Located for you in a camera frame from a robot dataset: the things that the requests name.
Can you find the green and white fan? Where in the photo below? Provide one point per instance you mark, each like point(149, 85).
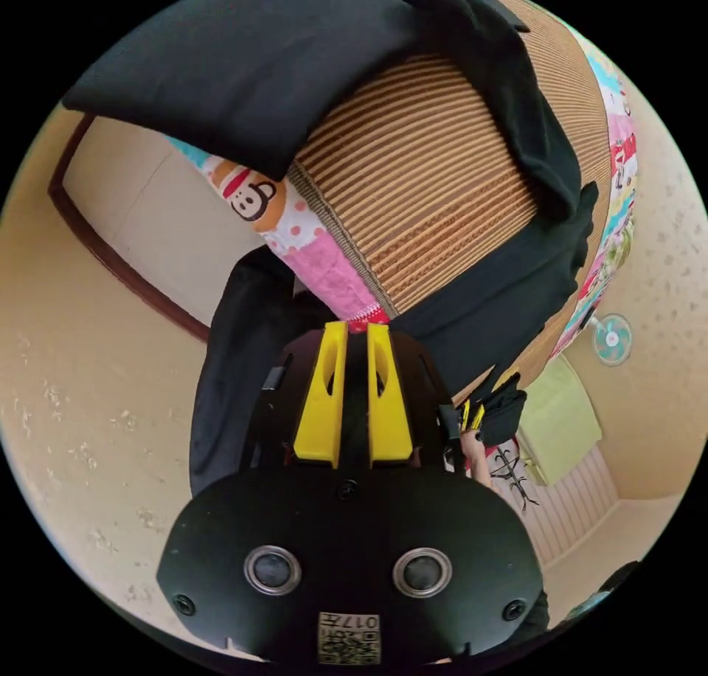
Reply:
point(612, 340)

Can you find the black long sleeve shirt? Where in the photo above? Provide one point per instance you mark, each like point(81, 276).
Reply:
point(249, 68)

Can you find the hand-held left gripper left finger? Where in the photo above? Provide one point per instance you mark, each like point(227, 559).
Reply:
point(321, 410)

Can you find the door with brown frame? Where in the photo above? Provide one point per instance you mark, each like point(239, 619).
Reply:
point(138, 200)

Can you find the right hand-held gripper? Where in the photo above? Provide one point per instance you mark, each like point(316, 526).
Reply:
point(451, 421)

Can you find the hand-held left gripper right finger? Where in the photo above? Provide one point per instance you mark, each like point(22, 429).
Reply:
point(390, 416)

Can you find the light green cupboard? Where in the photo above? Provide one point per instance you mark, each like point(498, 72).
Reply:
point(558, 421)

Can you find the person's right hand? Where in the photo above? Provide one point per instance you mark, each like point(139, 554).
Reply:
point(478, 460)

